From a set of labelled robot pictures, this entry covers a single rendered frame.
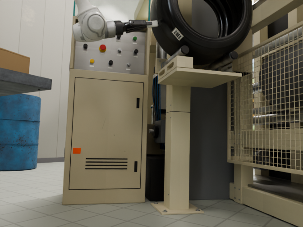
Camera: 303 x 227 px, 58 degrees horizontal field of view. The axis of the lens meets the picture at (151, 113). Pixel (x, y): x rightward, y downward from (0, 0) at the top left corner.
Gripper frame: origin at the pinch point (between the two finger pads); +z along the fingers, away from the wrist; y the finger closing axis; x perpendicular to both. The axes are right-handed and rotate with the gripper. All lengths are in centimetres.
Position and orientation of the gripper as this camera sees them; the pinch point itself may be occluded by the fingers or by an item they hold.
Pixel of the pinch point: (151, 24)
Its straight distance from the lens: 155.0
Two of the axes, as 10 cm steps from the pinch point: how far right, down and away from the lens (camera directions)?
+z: 9.5, -2.0, 2.6
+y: -2.5, 0.9, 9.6
